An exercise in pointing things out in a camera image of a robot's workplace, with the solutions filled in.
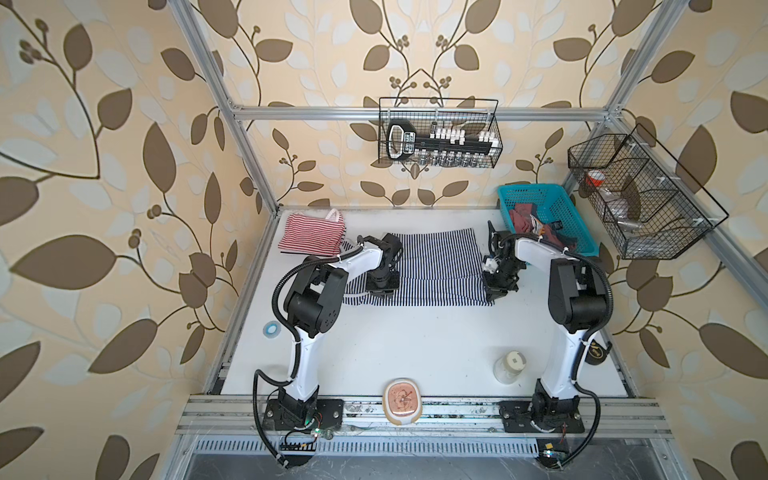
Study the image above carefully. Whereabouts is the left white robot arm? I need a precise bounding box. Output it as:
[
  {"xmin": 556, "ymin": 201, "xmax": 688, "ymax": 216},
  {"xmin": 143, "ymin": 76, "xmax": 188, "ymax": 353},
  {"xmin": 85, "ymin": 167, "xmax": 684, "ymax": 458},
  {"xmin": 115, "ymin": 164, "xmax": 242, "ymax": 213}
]
[{"xmin": 251, "ymin": 233, "xmax": 402, "ymax": 469}]

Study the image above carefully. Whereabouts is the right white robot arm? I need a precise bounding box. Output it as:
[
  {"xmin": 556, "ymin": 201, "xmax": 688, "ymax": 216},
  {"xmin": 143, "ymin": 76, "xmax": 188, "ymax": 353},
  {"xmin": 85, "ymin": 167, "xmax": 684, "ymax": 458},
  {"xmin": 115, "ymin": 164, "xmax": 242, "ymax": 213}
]
[{"xmin": 483, "ymin": 224, "xmax": 614, "ymax": 470}]

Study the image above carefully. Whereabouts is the black socket tool set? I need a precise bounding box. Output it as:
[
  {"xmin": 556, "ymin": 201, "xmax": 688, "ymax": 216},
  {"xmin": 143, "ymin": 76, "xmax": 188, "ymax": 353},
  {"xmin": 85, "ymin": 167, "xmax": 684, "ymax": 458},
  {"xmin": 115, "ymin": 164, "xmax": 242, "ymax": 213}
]
[{"xmin": 378, "ymin": 118, "xmax": 503, "ymax": 168}]

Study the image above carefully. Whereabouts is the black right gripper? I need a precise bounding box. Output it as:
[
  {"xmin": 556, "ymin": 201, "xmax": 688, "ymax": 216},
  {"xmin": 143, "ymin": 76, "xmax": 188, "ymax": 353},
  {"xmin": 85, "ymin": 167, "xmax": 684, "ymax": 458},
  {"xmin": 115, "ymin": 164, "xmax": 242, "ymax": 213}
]
[{"xmin": 480, "ymin": 261, "xmax": 522, "ymax": 299}]

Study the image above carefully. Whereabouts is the blue tape roll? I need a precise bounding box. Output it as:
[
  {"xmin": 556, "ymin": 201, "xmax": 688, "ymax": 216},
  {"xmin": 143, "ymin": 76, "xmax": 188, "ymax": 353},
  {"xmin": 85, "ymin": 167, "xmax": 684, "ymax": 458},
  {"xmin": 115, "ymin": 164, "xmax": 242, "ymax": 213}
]
[{"xmin": 263, "ymin": 321, "xmax": 282, "ymax": 339}]

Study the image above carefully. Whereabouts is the black wire basket wall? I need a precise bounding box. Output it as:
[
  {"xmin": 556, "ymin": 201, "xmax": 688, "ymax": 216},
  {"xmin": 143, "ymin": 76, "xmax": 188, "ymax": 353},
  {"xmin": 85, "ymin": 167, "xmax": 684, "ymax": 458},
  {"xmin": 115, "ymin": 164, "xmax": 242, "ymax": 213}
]
[
  {"xmin": 568, "ymin": 124, "xmax": 729, "ymax": 260},
  {"xmin": 378, "ymin": 96, "xmax": 503, "ymax": 169}
]

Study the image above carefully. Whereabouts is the maroon red garment in basket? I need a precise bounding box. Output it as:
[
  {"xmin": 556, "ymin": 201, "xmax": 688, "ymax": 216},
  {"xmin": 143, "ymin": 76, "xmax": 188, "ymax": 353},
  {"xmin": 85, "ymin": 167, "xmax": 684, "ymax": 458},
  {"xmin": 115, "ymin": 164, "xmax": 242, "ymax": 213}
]
[{"xmin": 508, "ymin": 203, "xmax": 577, "ymax": 249}]

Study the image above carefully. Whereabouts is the black yellow tape measure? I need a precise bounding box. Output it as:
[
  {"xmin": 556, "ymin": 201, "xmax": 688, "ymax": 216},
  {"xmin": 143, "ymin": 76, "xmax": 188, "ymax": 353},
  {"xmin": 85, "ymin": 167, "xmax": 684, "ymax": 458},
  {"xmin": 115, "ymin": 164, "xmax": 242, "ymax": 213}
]
[{"xmin": 585, "ymin": 340, "xmax": 613, "ymax": 366}]

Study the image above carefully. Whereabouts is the pink oval container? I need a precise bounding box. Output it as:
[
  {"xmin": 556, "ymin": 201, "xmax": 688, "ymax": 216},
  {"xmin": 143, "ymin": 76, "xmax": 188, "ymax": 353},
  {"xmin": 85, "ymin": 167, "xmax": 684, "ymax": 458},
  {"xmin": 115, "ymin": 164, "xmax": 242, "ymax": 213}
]
[{"xmin": 382, "ymin": 378, "xmax": 423, "ymax": 426}]

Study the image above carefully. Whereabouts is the blue white striped tank top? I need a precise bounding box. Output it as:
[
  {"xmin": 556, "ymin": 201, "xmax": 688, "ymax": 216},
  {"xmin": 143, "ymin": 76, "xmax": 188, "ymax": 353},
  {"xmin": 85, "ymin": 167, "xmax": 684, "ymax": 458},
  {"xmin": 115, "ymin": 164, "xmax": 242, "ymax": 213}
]
[{"xmin": 343, "ymin": 228, "xmax": 493, "ymax": 307}]

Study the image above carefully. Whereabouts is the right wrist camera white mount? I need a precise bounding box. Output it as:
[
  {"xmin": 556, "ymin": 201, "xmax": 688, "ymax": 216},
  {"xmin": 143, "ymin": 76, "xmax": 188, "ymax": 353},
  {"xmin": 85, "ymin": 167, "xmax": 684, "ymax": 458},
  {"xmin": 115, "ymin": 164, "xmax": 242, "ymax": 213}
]
[{"xmin": 482, "ymin": 256, "xmax": 499, "ymax": 274}]

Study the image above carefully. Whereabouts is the black wire basket back wall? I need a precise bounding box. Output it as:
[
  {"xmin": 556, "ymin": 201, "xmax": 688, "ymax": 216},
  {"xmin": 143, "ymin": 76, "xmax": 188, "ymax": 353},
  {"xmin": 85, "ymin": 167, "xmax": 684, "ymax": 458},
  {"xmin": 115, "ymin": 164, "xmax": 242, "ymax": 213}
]
[{"xmin": 378, "ymin": 96, "xmax": 503, "ymax": 169}]

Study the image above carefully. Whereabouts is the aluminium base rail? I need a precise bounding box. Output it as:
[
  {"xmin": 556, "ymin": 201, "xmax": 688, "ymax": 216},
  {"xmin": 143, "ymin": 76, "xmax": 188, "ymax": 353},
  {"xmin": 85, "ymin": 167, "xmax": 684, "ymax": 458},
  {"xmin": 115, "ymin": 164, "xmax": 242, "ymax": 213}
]
[{"xmin": 176, "ymin": 395, "xmax": 673, "ymax": 458}]

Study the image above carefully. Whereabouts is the teal plastic basket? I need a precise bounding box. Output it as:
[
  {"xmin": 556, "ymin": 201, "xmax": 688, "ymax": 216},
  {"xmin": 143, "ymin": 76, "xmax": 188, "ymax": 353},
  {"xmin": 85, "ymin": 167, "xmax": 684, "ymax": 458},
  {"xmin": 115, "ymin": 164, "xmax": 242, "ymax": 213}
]
[{"xmin": 497, "ymin": 184, "xmax": 599, "ymax": 257}]

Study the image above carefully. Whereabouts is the black wire basket right wall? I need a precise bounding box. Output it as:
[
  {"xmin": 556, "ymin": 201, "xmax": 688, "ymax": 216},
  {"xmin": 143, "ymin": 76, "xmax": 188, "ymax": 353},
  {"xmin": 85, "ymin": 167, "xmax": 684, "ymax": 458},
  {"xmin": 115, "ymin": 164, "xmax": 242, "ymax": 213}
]
[{"xmin": 568, "ymin": 124, "xmax": 729, "ymax": 260}]

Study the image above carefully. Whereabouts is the red white striped folded top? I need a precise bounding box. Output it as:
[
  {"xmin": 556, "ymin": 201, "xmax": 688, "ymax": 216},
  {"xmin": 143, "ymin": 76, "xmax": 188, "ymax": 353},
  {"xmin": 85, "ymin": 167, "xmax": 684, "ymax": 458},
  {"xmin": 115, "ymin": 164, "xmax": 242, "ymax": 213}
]
[{"xmin": 278, "ymin": 209, "xmax": 346, "ymax": 257}]

